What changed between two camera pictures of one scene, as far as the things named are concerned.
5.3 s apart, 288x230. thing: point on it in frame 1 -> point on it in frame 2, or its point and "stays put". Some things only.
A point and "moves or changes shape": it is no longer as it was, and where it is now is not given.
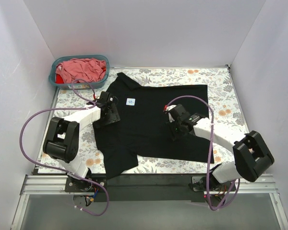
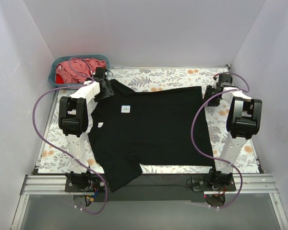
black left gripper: x=111 y=115 -> x=106 y=90
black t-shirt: x=143 y=128 moves or changes shape
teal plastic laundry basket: x=79 y=85 stays put
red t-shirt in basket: x=59 y=79 stays put
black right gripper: x=172 y=131 -> x=209 y=95
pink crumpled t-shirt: x=90 y=70 stays put
